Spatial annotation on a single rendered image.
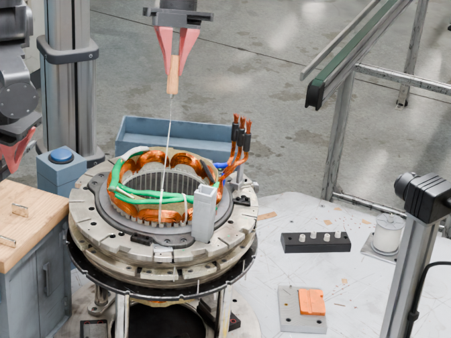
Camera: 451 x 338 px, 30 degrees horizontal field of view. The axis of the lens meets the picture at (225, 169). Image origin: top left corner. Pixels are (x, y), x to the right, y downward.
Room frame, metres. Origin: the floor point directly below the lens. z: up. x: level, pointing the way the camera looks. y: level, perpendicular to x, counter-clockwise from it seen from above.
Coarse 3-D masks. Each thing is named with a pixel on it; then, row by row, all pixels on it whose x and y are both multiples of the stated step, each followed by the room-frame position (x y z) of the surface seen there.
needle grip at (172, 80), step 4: (172, 56) 1.19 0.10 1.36; (176, 56) 1.19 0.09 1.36; (172, 60) 1.19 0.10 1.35; (176, 60) 1.19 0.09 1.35; (172, 64) 1.18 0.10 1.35; (176, 64) 1.18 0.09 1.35; (172, 68) 1.18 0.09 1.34; (176, 68) 1.18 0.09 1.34; (172, 72) 1.18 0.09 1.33; (176, 72) 1.18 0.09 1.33; (168, 76) 1.18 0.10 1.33; (172, 76) 1.18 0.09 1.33; (176, 76) 1.18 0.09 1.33; (168, 80) 1.18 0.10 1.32; (172, 80) 1.17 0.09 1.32; (176, 80) 1.18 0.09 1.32; (168, 84) 1.17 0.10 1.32; (172, 84) 1.17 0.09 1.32; (176, 84) 1.17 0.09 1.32; (168, 88) 1.17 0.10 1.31; (172, 88) 1.17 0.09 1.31; (176, 88) 1.17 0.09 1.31; (168, 92) 1.17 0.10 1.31; (172, 92) 1.17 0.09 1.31; (176, 92) 1.17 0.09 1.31
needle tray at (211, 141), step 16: (128, 128) 1.52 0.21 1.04; (144, 128) 1.52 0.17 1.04; (160, 128) 1.52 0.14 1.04; (176, 128) 1.52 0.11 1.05; (192, 128) 1.52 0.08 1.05; (208, 128) 1.52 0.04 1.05; (224, 128) 1.52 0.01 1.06; (128, 144) 1.42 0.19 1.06; (144, 144) 1.42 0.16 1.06; (160, 144) 1.42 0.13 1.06; (176, 144) 1.49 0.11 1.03; (192, 144) 1.50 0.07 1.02; (208, 144) 1.50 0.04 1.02; (224, 144) 1.51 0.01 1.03; (224, 160) 1.42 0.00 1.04
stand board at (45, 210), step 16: (0, 192) 1.20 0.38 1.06; (16, 192) 1.21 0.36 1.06; (32, 192) 1.21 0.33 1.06; (48, 192) 1.22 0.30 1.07; (0, 208) 1.16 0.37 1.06; (32, 208) 1.17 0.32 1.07; (48, 208) 1.17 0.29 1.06; (64, 208) 1.18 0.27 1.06; (0, 224) 1.11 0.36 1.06; (16, 224) 1.12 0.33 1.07; (32, 224) 1.12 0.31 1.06; (48, 224) 1.13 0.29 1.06; (16, 240) 1.07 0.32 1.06; (32, 240) 1.09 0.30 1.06; (0, 256) 1.03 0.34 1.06; (16, 256) 1.05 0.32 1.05
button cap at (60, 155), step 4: (60, 148) 1.40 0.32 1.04; (52, 152) 1.39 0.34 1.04; (56, 152) 1.39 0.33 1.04; (60, 152) 1.39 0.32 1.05; (64, 152) 1.39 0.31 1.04; (68, 152) 1.39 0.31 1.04; (52, 156) 1.37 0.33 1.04; (56, 156) 1.37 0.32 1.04; (60, 156) 1.37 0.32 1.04; (64, 156) 1.38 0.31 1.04; (68, 156) 1.38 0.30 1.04; (56, 160) 1.37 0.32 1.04; (60, 160) 1.37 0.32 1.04; (64, 160) 1.37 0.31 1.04
